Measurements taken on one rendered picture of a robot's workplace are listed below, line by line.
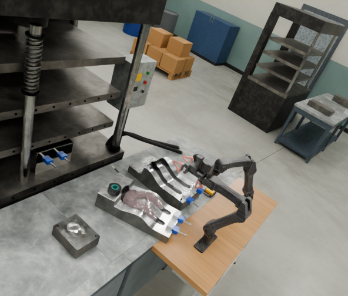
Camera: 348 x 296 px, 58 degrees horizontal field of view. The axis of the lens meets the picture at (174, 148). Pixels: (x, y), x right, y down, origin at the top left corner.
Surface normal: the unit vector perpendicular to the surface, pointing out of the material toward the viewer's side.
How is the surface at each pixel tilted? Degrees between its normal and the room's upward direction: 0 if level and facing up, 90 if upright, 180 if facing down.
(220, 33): 90
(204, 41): 90
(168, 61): 90
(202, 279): 0
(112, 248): 0
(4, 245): 0
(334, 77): 90
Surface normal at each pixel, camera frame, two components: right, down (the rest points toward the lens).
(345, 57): -0.64, 0.22
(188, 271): 0.30, -0.81
